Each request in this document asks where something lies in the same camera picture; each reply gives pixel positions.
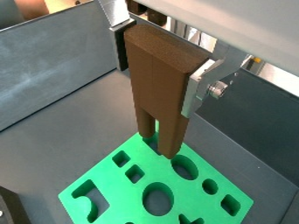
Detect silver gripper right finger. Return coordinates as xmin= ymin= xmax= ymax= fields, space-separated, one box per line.
xmin=181 ymin=40 xmax=248 ymax=118

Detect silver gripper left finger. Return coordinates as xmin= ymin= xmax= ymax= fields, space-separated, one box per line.
xmin=96 ymin=0 xmax=136 ymax=71

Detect green shape insertion board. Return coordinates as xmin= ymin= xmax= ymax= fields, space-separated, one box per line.
xmin=57 ymin=121 xmax=255 ymax=224

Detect brown objects behind wall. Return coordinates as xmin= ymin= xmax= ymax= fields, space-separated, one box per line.
xmin=125 ymin=0 xmax=166 ymax=26

